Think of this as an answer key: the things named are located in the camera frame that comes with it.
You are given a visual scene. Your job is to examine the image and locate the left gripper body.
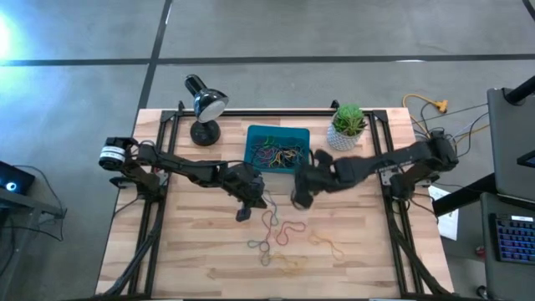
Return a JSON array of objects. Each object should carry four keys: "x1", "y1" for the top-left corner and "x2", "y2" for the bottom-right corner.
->
[{"x1": 223, "y1": 162, "x2": 268, "y2": 222}]

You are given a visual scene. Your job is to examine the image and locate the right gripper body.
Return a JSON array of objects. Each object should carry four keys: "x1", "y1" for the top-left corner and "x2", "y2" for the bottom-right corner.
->
[{"x1": 292, "y1": 149, "x2": 340, "y2": 210}]

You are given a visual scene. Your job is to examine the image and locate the rubber bands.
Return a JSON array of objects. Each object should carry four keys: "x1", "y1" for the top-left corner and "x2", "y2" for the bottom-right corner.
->
[{"x1": 275, "y1": 141, "x2": 308, "y2": 166}]

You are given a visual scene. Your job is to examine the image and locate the red rubber band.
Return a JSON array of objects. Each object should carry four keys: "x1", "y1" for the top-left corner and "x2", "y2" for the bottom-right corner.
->
[
  {"x1": 275, "y1": 220, "x2": 308, "y2": 247},
  {"x1": 250, "y1": 144, "x2": 277, "y2": 164},
  {"x1": 259, "y1": 210, "x2": 280, "y2": 240}
]

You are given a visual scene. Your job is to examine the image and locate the yellow rubber band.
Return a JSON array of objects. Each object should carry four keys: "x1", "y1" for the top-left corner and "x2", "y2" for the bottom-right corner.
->
[
  {"x1": 267, "y1": 253, "x2": 308, "y2": 271},
  {"x1": 308, "y1": 232, "x2": 345, "y2": 260},
  {"x1": 269, "y1": 150, "x2": 296, "y2": 167},
  {"x1": 278, "y1": 265, "x2": 308, "y2": 278}
]

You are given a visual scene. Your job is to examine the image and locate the blue plastic bin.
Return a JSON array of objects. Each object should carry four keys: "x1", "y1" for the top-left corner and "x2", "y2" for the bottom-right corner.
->
[{"x1": 243, "y1": 124, "x2": 311, "y2": 175}]

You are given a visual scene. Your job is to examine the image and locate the succulent in patterned white pot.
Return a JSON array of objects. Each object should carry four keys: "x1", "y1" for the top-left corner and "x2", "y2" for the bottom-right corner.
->
[{"x1": 326, "y1": 104, "x2": 369, "y2": 151}]

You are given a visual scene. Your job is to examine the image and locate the black desk lamp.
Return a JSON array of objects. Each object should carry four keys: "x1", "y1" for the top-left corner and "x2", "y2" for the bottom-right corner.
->
[{"x1": 185, "y1": 74, "x2": 230, "y2": 146}]

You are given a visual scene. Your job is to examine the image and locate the white paper sheet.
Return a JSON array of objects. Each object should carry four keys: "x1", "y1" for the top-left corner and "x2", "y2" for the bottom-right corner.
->
[{"x1": 428, "y1": 186, "x2": 460, "y2": 242}]

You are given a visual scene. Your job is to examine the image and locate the black desk crossbar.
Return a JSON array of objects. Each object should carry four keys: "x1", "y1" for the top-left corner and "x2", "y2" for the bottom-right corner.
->
[{"x1": 432, "y1": 173, "x2": 498, "y2": 218}]

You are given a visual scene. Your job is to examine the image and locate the backlit black keyboard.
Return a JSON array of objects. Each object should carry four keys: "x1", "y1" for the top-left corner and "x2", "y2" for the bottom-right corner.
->
[{"x1": 492, "y1": 212, "x2": 535, "y2": 265}]

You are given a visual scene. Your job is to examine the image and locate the small dark screen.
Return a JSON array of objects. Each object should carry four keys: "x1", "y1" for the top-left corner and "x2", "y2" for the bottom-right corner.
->
[{"x1": 517, "y1": 150, "x2": 535, "y2": 169}]

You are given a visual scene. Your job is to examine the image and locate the grey side desk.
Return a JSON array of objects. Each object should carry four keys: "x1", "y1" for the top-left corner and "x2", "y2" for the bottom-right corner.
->
[{"x1": 480, "y1": 191, "x2": 535, "y2": 301}]

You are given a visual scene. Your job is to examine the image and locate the grey metal stand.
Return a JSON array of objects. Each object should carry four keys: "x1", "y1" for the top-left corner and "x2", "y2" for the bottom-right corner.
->
[{"x1": 0, "y1": 187, "x2": 68, "y2": 221}]

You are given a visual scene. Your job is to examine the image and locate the black aluminium table frame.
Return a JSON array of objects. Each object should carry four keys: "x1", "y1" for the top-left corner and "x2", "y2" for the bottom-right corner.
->
[{"x1": 102, "y1": 99, "x2": 446, "y2": 300}]

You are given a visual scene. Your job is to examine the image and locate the black power cable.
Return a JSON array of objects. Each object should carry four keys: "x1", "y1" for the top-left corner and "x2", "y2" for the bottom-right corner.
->
[{"x1": 417, "y1": 102, "x2": 490, "y2": 147}]

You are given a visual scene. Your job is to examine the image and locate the yellow extension cord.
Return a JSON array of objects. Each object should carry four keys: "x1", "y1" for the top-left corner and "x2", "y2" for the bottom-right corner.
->
[{"x1": 402, "y1": 94, "x2": 449, "y2": 145}]

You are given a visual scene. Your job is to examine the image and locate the black device with glowing ring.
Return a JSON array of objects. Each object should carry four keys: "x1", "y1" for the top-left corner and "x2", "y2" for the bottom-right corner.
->
[{"x1": 0, "y1": 161, "x2": 37, "y2": 196}]

